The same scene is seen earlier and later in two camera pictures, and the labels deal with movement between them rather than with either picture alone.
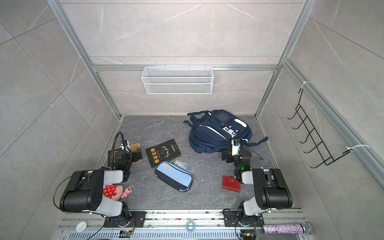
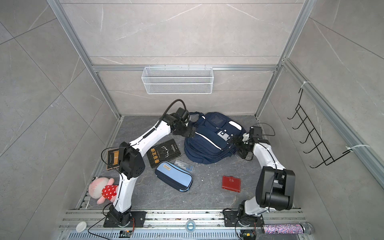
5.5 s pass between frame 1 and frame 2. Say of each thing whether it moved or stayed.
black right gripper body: moved
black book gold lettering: stayed
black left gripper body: moved
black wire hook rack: stayed
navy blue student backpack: moved
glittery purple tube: stayed
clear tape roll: stayed
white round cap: stayed
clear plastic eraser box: stayed
